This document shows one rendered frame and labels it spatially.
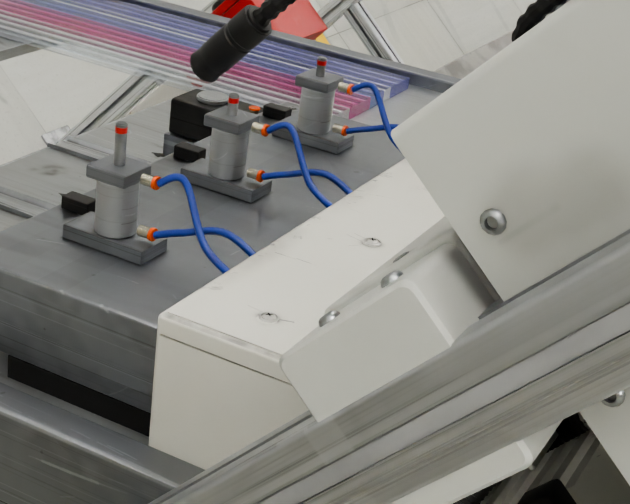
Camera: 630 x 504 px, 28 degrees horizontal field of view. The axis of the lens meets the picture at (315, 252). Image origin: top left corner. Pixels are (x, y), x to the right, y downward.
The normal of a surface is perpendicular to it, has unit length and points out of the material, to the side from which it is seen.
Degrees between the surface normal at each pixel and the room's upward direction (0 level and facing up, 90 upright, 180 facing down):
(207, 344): 90
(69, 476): 90
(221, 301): 42
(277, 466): 90
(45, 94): 0
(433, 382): 90
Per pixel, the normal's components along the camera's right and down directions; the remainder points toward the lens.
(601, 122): -0.47, 0.32
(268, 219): 0.12, -0.90
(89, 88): 0.68, -0.47
